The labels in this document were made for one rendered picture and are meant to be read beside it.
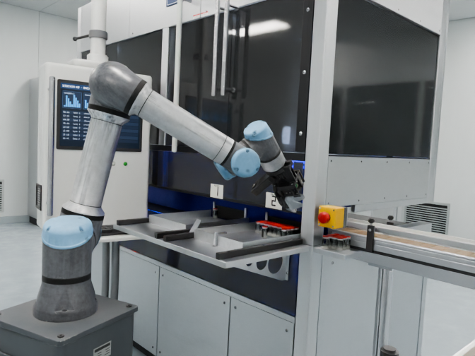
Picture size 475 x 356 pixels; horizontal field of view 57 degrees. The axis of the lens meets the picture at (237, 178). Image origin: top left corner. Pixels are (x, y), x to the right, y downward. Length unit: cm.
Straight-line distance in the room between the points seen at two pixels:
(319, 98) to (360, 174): 39
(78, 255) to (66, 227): 7
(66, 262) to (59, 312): 12
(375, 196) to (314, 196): 42
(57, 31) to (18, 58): 70
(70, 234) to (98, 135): 28
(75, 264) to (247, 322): 95
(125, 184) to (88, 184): 97
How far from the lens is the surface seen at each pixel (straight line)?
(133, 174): 221
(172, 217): 196
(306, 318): 168
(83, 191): 125
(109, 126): 124
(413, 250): 152
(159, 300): 241
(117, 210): 221
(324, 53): 159
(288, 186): 136
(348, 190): 173
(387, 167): 198
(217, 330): 206
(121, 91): 110
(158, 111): 110
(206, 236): 156
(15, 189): 681
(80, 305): 116
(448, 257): 148
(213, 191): 195
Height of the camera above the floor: 123
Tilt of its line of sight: 4 degrees down
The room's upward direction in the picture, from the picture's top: 3 degrees clockwise
